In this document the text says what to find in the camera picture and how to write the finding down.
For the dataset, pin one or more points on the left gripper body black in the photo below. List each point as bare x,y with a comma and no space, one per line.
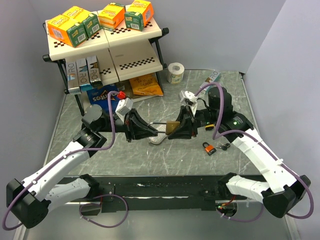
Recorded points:
129,121

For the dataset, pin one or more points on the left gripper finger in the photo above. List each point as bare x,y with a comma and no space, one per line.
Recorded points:
142,133
142,124

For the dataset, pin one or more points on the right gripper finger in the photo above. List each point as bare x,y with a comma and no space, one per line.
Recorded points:
185,117
181,133

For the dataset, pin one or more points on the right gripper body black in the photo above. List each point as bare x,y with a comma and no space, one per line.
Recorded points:
204,117

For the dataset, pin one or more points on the large brass padlock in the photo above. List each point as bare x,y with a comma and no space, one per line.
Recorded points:
166,128

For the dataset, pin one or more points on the orange black padlock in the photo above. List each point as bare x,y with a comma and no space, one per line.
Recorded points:
210,149

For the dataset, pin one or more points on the yellow padlock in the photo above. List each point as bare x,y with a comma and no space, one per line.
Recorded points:
209,127

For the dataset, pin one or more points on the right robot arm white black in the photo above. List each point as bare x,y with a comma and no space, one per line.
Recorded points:
281,189

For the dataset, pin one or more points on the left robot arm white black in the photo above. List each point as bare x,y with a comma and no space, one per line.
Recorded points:
31,199

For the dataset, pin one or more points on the silver glitter sponge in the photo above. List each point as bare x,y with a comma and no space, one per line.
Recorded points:
157,140

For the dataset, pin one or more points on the brown chip bag middle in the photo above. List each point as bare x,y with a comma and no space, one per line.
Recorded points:
125,87

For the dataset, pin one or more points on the yellow honey dijon chip bag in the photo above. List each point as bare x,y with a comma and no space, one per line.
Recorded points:
146,85

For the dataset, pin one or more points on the blue Doritos chip bag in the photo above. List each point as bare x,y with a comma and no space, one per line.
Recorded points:
99,96

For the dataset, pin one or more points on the teal RO box on table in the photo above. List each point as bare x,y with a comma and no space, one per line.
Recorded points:
213,77

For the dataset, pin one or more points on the toilet paper roll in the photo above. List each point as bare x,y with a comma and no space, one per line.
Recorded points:
175,73

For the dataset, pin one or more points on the white two-tier shelf rack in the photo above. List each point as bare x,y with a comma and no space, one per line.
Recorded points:
122,53

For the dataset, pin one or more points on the blue RO box middle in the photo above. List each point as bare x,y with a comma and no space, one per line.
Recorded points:
83,75

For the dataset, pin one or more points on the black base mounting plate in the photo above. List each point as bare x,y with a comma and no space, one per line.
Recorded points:
162,192

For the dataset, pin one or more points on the dark RO box right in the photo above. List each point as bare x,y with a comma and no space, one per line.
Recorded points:
94,71

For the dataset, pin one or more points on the silver RO box left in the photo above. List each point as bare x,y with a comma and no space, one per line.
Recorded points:
72,78

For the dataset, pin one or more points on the orange green sponge box right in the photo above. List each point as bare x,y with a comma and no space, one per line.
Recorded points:
138,14

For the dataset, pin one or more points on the orange sponge box open window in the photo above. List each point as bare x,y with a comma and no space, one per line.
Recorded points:
112,15

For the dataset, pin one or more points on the yellow green sponge box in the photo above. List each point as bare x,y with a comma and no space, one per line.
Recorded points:
88,19

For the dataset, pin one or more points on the orange sponge box front left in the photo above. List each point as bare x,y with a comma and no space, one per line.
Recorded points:
67,30

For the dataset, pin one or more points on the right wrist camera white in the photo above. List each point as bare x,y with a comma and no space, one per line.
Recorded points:
187,98

